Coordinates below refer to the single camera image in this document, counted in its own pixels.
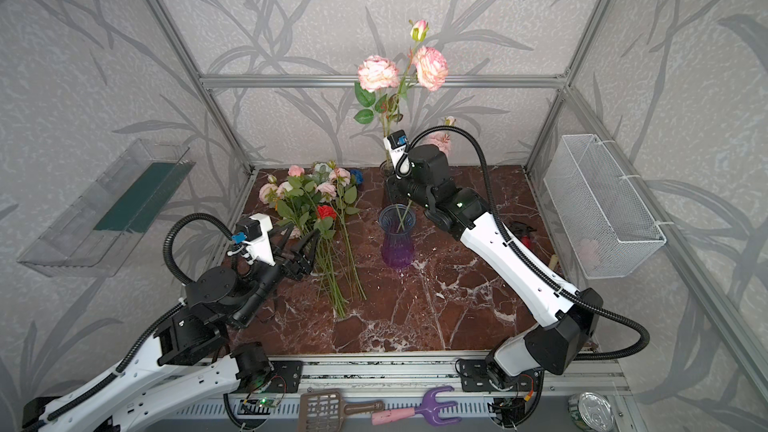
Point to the purple glass vase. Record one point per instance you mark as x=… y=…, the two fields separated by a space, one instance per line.
x=397 y=222

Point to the clear plastic wall shelf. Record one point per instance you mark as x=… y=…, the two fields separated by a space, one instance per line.
x=95 y=235

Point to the pink flower stem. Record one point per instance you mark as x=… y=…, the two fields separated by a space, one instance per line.
x=381 y=86
x=441 y=137

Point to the bunch of artificial flowers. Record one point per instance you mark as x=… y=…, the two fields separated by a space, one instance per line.
x=322 y=199

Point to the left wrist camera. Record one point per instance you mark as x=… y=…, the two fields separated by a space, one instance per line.
x=251 y=240

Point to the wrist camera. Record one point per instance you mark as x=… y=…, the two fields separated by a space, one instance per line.
x=251 y=240
x=396 y=145

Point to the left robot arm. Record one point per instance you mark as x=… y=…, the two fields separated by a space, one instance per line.
x=185 y=354

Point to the dark red glass vase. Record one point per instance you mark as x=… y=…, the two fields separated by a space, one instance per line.
x=391 y=194

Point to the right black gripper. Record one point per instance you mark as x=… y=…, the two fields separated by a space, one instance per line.
x=399 y=185

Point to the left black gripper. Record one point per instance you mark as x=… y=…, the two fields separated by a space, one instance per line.
x=288 y=260

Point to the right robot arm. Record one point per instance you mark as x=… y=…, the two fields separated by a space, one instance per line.
x=566 y=317

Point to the purple pink garden fork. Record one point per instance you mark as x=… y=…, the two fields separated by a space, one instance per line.
x=429 y=408

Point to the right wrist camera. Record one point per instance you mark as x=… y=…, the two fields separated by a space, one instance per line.
x=396 y=145

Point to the brown plastic scoop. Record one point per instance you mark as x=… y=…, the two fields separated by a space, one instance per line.
x=326 y=410

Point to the blue garden trowel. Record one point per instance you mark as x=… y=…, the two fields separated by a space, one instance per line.
x=553 y=262

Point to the white wire mesh basket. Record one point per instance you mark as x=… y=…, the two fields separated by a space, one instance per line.
x=609 y=227

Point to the metal tin can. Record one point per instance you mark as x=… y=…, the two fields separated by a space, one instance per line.
x=591 y=412

